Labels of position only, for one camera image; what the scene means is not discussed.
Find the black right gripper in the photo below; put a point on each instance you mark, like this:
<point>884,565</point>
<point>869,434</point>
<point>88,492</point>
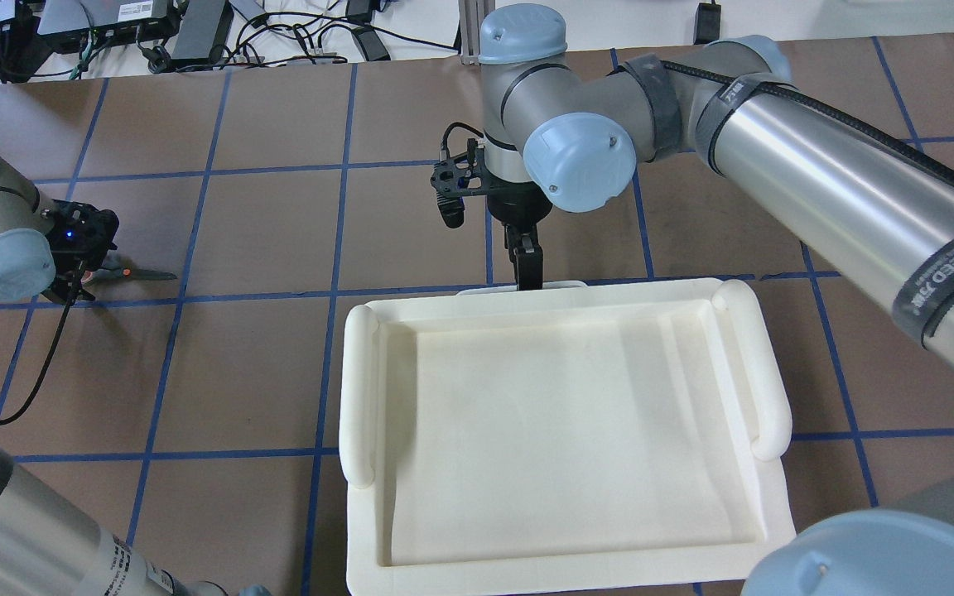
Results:
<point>520,209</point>

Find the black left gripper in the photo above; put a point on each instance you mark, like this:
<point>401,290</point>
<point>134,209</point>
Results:
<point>77,274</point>

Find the orange grey scissors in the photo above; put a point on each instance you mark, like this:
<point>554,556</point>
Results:
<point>133,271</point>

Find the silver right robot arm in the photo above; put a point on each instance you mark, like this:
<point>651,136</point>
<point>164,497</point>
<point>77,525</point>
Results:
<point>881,212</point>

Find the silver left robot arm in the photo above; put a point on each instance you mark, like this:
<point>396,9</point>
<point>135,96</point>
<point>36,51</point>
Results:
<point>49,250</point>

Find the white plastic tray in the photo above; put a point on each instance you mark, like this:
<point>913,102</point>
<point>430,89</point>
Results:
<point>562,440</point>

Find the black power adapter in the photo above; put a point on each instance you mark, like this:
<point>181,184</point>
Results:
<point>202,37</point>

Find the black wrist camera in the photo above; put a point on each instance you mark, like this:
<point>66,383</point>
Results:
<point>456,177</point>

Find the aluminium frame post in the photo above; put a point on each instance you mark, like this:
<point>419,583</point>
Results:
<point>467,36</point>

